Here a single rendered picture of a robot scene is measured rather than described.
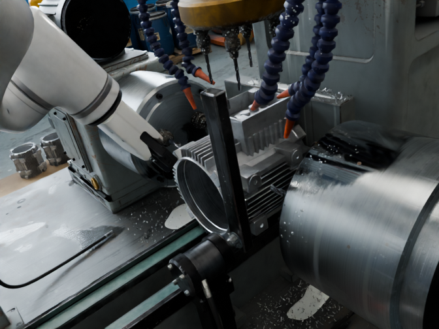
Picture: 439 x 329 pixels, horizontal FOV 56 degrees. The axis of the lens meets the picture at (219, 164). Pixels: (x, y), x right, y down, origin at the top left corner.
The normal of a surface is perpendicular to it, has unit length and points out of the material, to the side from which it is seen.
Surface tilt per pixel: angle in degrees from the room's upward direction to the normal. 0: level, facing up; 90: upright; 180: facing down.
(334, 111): 90
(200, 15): 90
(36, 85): 93
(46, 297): 0
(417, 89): 90
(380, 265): 65
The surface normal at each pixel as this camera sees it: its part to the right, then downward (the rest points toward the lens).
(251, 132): 0.61, 0.29
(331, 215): -0.73, -0.15
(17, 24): 0.97, 0.25
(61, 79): 0.40, 0.53
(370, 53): -0.76, 0.43
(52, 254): -0.18, -0.86
